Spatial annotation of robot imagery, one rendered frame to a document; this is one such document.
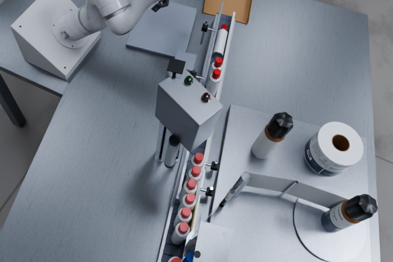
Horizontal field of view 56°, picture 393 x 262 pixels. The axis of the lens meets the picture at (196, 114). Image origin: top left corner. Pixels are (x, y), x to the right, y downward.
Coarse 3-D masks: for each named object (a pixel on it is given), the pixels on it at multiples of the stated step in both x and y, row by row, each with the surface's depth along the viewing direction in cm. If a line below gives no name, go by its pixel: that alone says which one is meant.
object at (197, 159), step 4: (192, 156) 140; (196, 156) 136; (200, 156) 136; (192, 160) 139; (196, 160) 135; (200, 160) 135; (192, 164) 138; (196, 164) 138; (200, 164) 138; (188, 168) 145
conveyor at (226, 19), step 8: (224, 16) 199; (208, 72) 180; (200, 144) 161; (192, 152) 158; (200, 152) 159; (184, 176) 153; (176, 200) 148; (176, 208) 146; (168, 232) 141; (168, 240) 140; (184, 240) 141; (168, 248) 138; (176, 248) 139; (168, 256) 137
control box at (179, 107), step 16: (176, 80) 103; (160, 96) 106; (176, 96) 101; (192, 96) 102; (160, 112) 113; (176, 112) 104; (192, 112) 99; (208, 112) 100; (176, 128) 110; (192, 128) 102; (208, 128) 107; (192, 144) 109
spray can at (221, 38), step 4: (224, 24) 191; (220, 28) 190; (224, 28) 190; (220, 32) 187; (224, 32) 187; (220, 36) 185; (224, 36) 186; (216, 40) 185; (220, 40) 184; (224, 40) 185; (216, 44) 183; (220, 44) 183; (224, 44) 184; (216, 48) 182; (220, 48) 182; (224, 48) 184; (216, 52) 180; (220, 52) 181; (216, 56) 184; (220, 56) 183
